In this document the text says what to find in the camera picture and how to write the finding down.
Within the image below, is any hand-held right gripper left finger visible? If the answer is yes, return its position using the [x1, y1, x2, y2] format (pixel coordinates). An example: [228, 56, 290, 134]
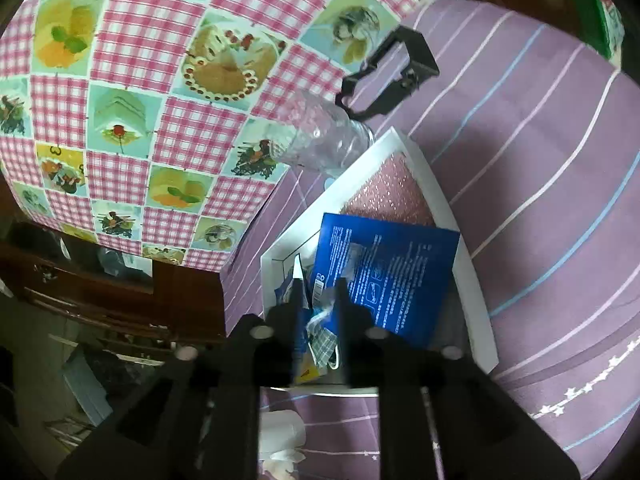
[55, 265, 308, 480]

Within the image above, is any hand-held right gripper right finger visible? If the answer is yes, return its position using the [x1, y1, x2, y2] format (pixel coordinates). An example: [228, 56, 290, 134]
[334, 277, 583, 480]

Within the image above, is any grey checked cloth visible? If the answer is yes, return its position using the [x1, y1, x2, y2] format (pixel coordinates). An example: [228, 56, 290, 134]
[305, 305, 341, 376]

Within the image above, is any blue packet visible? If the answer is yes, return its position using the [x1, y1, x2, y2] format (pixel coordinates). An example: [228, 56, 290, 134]
[310, 212, 461, 351]

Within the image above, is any white cardboard box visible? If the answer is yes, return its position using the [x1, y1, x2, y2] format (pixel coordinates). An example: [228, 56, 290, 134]
[260, 127, 501, 396]

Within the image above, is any pink glitter card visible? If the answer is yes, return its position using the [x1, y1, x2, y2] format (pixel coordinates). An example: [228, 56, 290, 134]
[340, 154, 436, 228]

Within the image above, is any black plastic clip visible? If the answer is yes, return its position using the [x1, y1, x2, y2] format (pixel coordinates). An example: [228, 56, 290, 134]
[335, 25, 441, 121]

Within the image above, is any pink checked printed tablecloth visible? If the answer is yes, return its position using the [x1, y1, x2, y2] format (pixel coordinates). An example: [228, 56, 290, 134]
[0, 0, 426, 273]

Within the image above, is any green and white carton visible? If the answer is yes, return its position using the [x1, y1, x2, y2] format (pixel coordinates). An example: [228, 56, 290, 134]
[560, 0, 626, 58]

